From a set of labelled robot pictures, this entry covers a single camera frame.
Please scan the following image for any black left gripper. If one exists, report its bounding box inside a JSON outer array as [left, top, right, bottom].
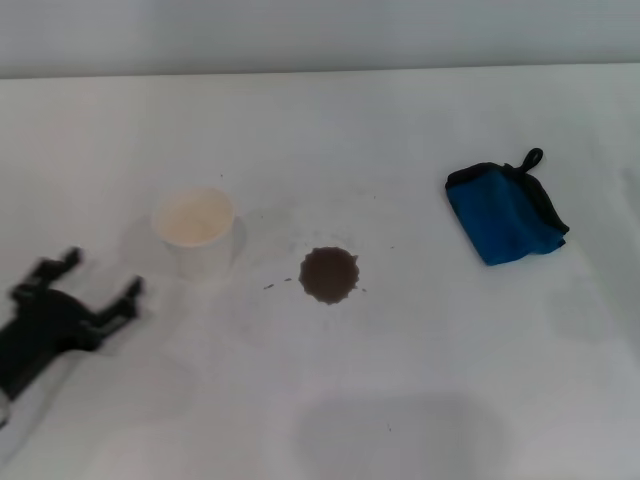
[[0, 245, 146, 402]]

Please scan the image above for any white paper cup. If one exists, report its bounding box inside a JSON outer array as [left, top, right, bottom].
[[151, 186, 236, 281]]

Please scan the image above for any blue rag with black trim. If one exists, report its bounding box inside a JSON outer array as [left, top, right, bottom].
[[443, 147, 571, 267]]

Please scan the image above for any dark brown liquid puddle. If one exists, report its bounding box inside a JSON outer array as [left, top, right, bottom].
[[298, 246, 360, 307]]

